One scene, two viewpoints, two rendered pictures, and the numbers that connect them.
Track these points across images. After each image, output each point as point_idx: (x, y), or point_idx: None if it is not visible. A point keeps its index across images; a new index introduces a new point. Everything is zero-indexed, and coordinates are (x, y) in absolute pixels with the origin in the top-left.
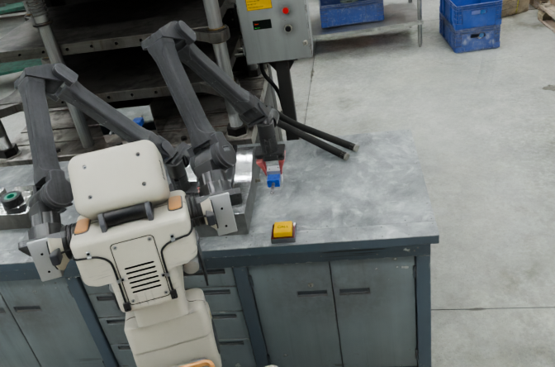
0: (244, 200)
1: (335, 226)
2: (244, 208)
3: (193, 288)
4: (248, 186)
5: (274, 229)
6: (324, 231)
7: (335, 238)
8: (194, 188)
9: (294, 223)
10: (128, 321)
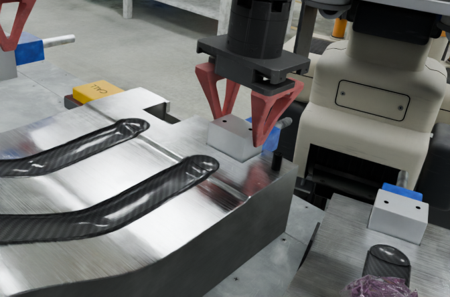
0: (98, 102)
1: (27, 80)
2: (126, 91)
3: (329, 63)
4: (25, 128)
5: (114, 93)
6: (49, 83)
7: (59, 73)
8: (226, 36)
9: (67, 95)
10: (440, 69)
